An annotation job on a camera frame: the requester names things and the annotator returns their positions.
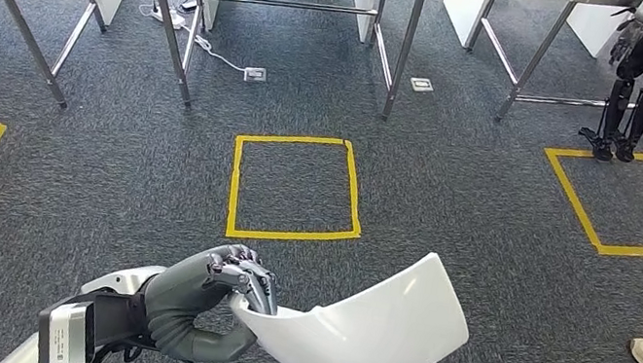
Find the white desk panel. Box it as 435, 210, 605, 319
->
436, 0, 504, 54
561, 0, 632, 65

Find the white power strip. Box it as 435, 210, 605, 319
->
148, 2, 189, 31

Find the white floor cable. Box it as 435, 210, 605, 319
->
184, 30, 253, 74

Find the silver floor outlet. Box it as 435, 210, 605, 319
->
409, 75, 436, 95
241, 64, 269, 87

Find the white curved plastic part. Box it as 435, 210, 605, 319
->
219, 221, 482, 363

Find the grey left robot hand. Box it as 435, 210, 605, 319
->
132, 230, 288, 363

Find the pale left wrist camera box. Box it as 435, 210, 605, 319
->
31, 279, 153, 363

